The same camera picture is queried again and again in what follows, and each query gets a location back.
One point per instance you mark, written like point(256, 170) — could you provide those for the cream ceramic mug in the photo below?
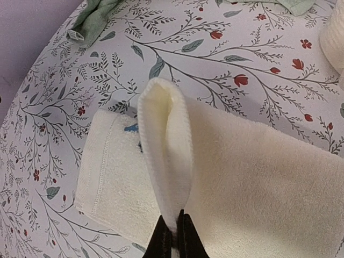
point(331, 40)

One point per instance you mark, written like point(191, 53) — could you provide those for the cream white towel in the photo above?
point(250, 190)

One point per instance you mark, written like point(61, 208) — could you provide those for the mint green towel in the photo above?
point(92, 20)

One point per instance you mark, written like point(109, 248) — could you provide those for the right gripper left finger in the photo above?
point(160, 244)

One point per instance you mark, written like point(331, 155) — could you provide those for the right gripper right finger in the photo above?
point(188, 240)

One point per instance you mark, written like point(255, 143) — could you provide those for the floral table mat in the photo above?
point(254, 60)

